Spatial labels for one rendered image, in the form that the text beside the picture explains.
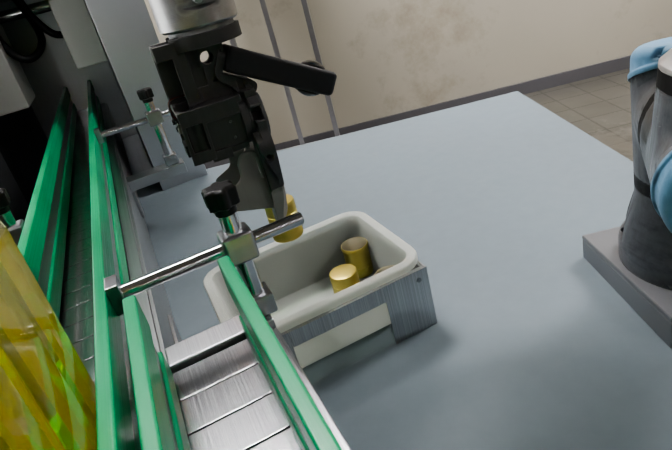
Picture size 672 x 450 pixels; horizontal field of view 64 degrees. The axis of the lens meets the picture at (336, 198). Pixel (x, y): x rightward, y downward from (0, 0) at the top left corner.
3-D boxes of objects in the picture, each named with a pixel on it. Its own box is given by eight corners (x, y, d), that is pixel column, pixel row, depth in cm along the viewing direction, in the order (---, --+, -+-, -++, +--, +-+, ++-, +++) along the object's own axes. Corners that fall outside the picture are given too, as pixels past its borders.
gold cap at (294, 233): (297, 223, 63) (288, 190, 62) (307, 234, 60) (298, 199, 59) (269, 234, 63) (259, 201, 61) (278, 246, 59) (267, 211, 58)
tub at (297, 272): (220, 328, 71) (198, 272, 67) (370, 259, 77) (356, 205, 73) (257, 413, 56) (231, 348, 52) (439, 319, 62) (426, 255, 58)
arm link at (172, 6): (217, -27, 54) (235, -31, 46) (231, 20, 56) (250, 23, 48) (142, -8, 52) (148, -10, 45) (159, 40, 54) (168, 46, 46)
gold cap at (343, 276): (357, 288, 69) (349, 259, 67) (369, 301, 65) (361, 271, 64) (332, 299, 68) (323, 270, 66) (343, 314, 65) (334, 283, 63)
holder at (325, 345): (183, 349, 69) (160, 300, 66) (370, 263, 77) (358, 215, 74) (209, 441, 54) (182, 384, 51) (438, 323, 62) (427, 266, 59)
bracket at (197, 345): (189, 402, 51) (162, 344, 48) (282, 356, 53) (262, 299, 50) (196, 427, 47) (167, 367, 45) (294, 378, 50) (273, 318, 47)
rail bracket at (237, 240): (141, 354, 47) (80, 231, 42) (315, 275, 52) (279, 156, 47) (145, 374, 44) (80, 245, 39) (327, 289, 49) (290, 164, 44)
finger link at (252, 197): (239, 242, 57) (209, 160, 55) (291, 222, 59) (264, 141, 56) (245, 250, 55) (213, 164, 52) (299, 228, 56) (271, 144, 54)
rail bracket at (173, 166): (131, 213, 107) (83, 105, 98) (212, 183, 112) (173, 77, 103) (133, 221, 103) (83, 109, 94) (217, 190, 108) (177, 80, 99)
